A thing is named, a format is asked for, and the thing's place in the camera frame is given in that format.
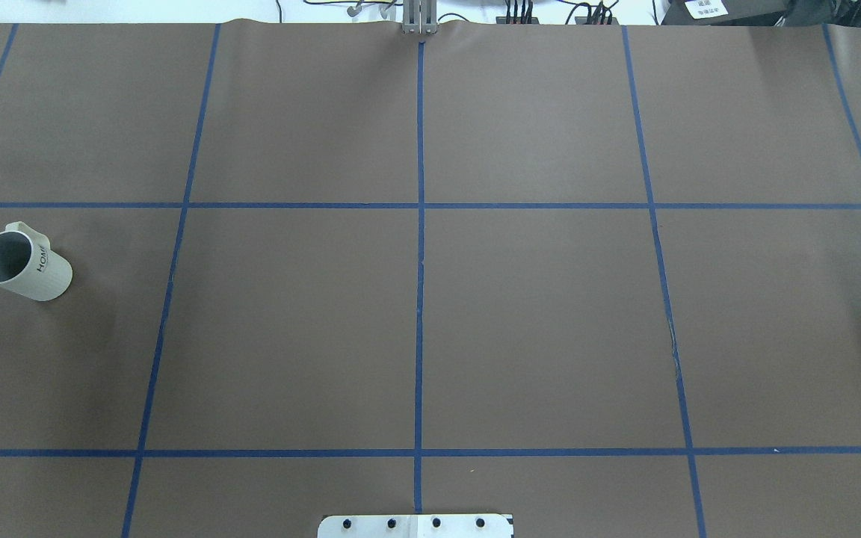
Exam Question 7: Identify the white HOME mug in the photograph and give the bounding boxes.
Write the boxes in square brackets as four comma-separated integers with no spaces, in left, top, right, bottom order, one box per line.
[0,221,74,302]

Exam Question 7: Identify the brown gridded table mat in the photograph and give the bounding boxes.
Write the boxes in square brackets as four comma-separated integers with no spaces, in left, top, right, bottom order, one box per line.
[0,20,861,537]

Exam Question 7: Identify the black usb hub left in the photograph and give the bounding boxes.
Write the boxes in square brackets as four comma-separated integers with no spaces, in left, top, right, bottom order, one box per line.
[496,0,539,26]

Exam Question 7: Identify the black usb hub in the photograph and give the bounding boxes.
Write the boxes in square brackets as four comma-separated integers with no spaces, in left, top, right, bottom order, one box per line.
[496,0,539,26]
[564,1,619,26]

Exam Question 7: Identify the black usb hub right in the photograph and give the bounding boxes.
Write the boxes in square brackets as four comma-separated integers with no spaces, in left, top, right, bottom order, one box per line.
[564,1,619,26]

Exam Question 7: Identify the black labelled box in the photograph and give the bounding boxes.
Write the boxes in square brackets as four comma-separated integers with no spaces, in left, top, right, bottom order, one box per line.
[660,1,789,27]

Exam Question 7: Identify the aluminium frame post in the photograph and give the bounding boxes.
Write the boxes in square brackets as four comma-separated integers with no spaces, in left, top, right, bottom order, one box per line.
[402,0,439,35]

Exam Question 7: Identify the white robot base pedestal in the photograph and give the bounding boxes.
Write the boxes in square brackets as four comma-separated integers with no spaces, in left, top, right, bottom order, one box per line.
[317,513,515,537]

